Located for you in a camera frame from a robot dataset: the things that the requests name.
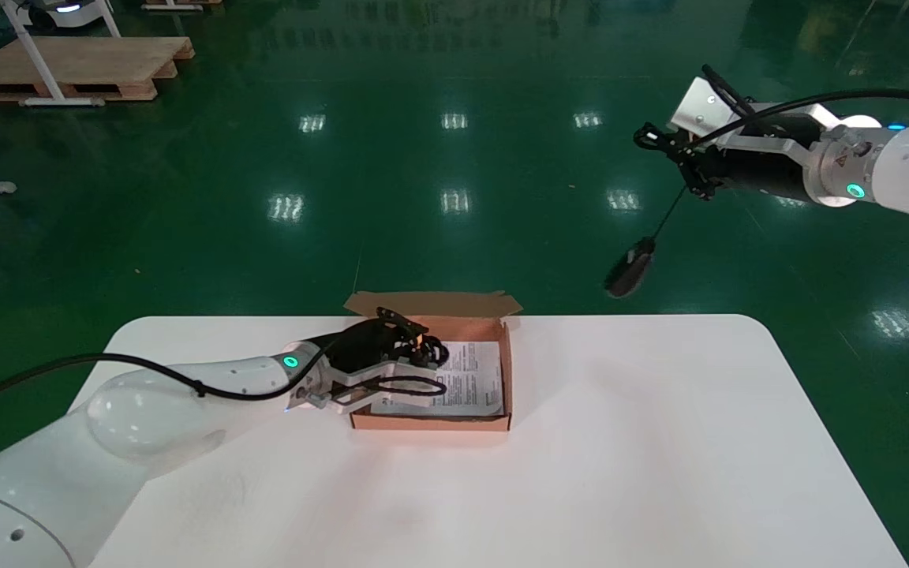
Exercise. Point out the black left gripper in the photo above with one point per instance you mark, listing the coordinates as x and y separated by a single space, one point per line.
368 347

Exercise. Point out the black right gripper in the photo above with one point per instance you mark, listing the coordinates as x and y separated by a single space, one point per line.
754 173

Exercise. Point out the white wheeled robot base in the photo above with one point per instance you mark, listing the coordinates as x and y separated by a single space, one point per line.
68 12

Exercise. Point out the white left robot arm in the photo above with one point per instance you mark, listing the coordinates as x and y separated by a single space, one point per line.
107 426

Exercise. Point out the brown cardboard storage box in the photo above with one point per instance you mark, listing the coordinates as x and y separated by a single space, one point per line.
454 304

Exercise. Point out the white printed instruction sheet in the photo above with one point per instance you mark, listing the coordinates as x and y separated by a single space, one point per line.
478 379

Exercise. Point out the wooden pallet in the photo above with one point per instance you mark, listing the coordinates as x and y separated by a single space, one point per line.
84 63

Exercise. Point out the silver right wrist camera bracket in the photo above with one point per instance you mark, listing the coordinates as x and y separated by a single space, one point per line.
699 110

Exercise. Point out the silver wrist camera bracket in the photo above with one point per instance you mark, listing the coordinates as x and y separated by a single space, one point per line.
699 110
320 390

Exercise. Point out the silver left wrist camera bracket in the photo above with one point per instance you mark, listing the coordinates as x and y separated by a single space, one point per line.
320 390

